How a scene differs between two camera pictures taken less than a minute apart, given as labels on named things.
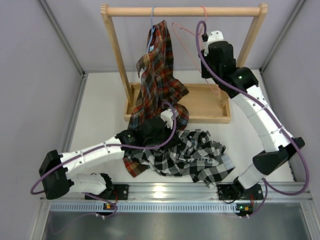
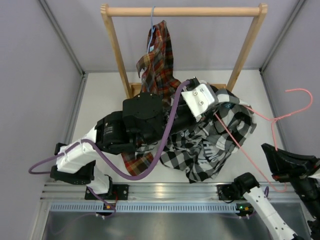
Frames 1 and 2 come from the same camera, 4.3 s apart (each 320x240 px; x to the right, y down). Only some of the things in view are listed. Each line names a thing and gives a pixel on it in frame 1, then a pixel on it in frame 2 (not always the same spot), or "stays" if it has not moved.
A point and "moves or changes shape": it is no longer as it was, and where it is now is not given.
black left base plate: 115,192 stays
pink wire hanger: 206,78 to 274,119
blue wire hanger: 151,29 stays
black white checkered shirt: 196,153 moves or changes shape
